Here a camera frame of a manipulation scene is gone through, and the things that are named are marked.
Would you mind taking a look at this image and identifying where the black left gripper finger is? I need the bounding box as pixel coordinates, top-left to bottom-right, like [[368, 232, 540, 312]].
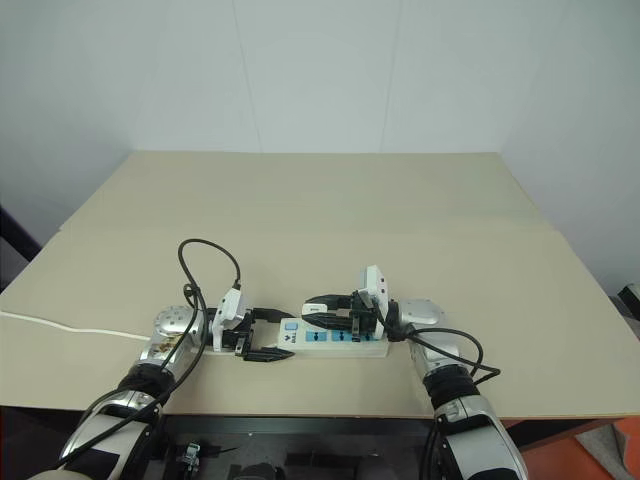
[[242, 346, 297, 364], [252, 308, 296, 326]]

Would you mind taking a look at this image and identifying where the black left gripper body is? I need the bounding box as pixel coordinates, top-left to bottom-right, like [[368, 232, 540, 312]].
[[221, 309, 259, 359]]

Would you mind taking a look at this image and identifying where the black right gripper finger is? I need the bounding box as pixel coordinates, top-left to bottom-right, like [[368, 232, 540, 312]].
[[301, 312, 354, 331], [300, 293, 354, 314]]

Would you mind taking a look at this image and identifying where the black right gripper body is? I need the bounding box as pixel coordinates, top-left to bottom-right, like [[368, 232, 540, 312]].
[[349, 289, 384, 342]]

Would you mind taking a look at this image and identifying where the white power strip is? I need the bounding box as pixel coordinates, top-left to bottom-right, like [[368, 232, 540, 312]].
[[199, 317, 390, 360]]

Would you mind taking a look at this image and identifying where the black panel under table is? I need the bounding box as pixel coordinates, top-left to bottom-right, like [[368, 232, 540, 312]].
[[163, 414, 432, 480]]

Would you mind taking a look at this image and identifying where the black furniture panel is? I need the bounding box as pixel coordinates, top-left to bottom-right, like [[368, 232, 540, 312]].
[[0, 203, 43, 296]]

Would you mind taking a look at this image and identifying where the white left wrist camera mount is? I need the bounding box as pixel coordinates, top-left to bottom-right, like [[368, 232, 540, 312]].
[[211, 288, 251, 351]]

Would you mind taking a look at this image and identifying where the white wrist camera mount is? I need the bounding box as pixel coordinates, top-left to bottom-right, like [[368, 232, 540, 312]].
[[211, 288, 251, 351], [355, 264, 395, 342]]

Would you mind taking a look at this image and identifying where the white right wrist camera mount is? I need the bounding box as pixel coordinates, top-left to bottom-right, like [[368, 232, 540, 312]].
[[355, 264, 395, 342]]

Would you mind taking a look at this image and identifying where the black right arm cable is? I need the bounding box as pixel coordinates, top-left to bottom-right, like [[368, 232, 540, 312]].
[[370, 295, 502, 480]]

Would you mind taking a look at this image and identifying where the white power strip cord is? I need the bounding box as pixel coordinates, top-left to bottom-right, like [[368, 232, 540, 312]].
[[0, 309, 154, 344]]

